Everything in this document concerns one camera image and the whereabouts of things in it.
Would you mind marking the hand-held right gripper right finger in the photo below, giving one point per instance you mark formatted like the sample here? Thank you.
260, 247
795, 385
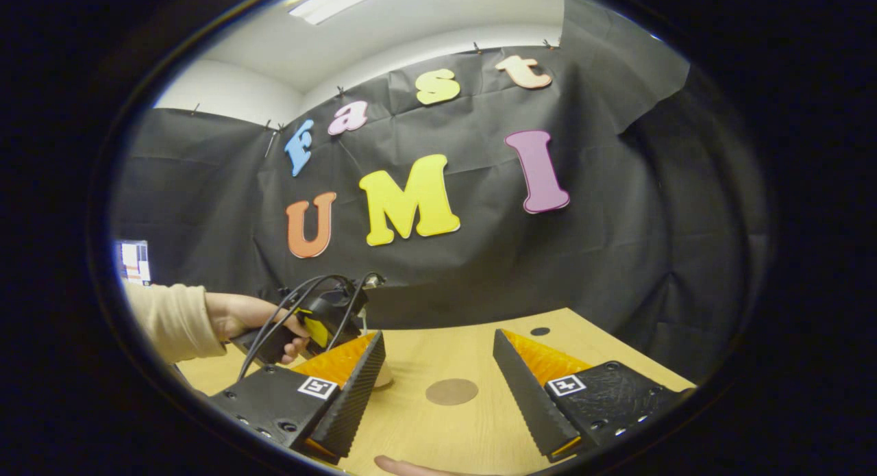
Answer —
527, 401

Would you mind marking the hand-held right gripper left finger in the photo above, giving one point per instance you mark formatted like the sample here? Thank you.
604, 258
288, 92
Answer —
356, 401

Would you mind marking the white toothbrush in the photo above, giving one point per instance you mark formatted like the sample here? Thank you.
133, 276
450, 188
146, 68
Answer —
364, 320

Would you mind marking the pink cup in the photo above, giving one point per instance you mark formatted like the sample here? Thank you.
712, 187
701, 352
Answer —
385, 377

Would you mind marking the round brown coaster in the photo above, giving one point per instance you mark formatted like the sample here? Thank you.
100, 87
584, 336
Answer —
451, 392

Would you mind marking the wooden desktop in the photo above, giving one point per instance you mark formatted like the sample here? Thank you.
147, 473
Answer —
473, 435

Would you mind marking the black backdrop cloth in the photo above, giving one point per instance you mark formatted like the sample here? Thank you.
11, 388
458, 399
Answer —
479, 270

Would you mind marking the computer monitor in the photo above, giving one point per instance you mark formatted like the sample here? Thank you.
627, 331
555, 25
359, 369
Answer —
133, 260

